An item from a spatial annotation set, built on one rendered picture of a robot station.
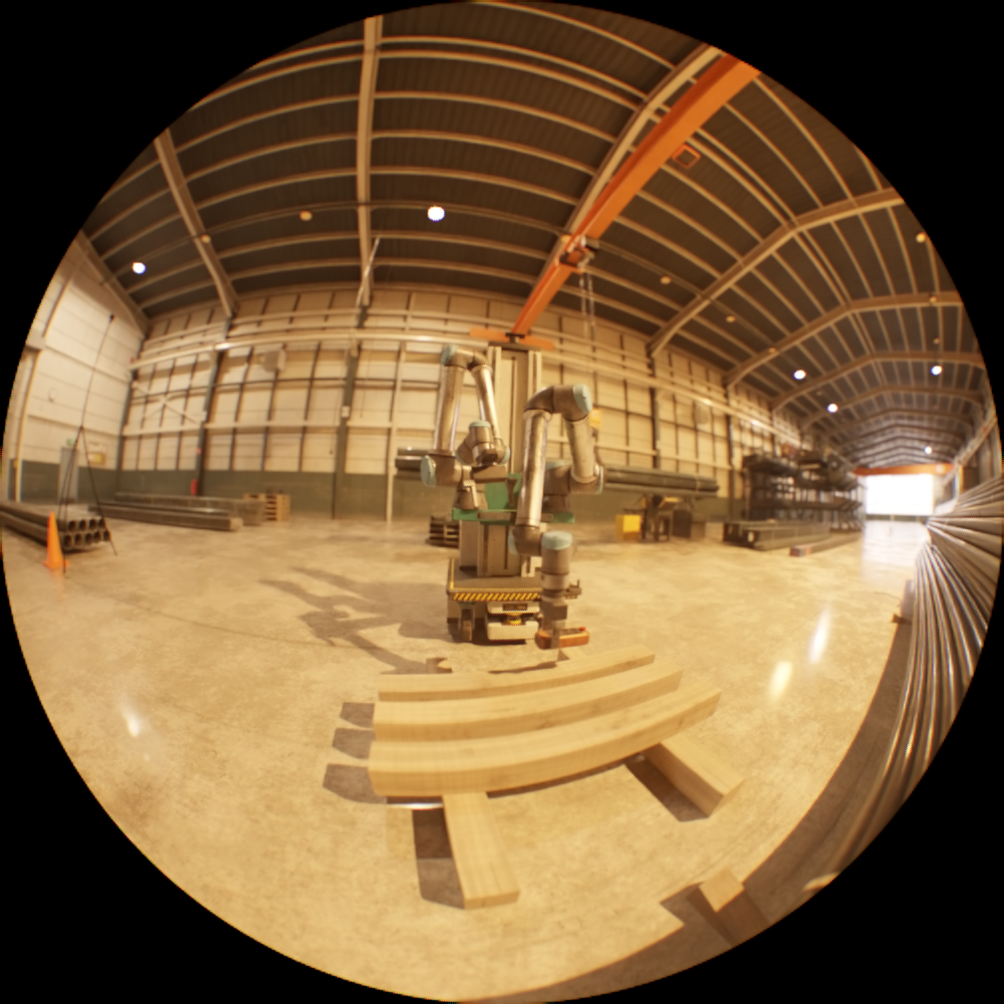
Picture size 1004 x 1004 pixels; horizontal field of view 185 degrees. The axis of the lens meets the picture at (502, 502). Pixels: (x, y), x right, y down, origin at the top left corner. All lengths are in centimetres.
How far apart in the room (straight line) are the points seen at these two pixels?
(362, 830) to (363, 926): 27
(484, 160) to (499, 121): 133
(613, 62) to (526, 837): 1017
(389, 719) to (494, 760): 29
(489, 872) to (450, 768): 25
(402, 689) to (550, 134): 1004
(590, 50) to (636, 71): 111
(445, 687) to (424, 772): 35
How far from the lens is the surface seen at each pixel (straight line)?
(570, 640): 104
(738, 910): 85
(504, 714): 89
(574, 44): 930
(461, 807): 80
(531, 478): 111
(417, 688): 99
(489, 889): 70
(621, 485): 510
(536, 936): 78
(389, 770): 75
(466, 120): 961
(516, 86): 946
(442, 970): 77
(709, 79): 641
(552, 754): 79
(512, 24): 919
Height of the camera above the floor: 76
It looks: level
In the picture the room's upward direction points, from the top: 2 degrees clockwise
